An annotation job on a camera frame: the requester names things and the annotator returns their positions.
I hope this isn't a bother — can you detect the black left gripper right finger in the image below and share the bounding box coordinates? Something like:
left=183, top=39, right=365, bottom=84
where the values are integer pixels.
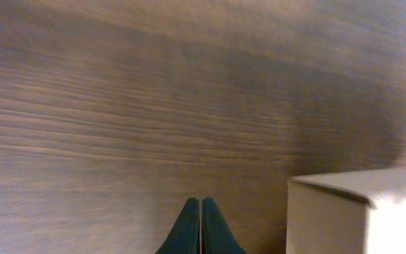
left=202, top=197, right=247, bottom=254

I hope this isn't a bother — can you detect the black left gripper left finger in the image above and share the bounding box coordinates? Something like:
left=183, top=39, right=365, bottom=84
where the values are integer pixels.
left=156, top=198, right=200, bottom=254

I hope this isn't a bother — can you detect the brown cardboard box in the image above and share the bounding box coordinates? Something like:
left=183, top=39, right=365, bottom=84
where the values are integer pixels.
left=286, top=168, right=406, bottom=254

